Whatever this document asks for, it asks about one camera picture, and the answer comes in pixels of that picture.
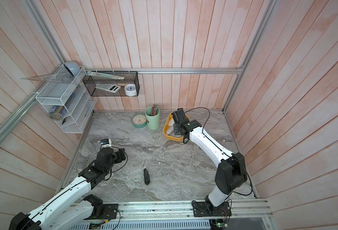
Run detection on yellow storage box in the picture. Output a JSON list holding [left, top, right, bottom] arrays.
[[163, 114, 183, 142]]

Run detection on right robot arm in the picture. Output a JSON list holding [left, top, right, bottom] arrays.
[[171, 108, 248, 217]]

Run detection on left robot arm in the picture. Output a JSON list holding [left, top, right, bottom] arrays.
[[9, 147, 127, 230]]

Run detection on green pen cup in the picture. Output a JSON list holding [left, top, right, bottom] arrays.
[[145, 106, 160, 130]]

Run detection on pens in cup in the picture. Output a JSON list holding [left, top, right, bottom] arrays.
[[151, 104, 158, 116]]

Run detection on green round clock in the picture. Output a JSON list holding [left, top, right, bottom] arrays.
[[132, 114, 147, 128]]

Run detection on white tape roll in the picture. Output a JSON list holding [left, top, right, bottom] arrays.
[[125, 84, 137, 97]]

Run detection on white calculator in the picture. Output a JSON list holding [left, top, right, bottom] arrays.
[[96, 83, 121, 94]]

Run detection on clear triangle ruler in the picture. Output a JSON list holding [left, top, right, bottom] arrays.
[[22, 72, 74, 84]]

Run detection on grey round speaker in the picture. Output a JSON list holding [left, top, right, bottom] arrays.
[[63, 61, 80, 77]]

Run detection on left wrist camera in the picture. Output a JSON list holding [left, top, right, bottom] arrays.
[[100, 139, 112, 149]]

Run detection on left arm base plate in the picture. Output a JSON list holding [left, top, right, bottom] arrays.
[[89, 204, 118, 220]]

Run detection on black wire basket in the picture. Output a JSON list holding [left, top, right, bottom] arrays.
[[83, 71, 140, 97]]

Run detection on white wire shelf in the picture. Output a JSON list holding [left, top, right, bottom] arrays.
[[36, 66, 97, 134]]

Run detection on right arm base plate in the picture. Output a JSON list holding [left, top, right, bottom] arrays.
[[191, 201, 232, 217]]

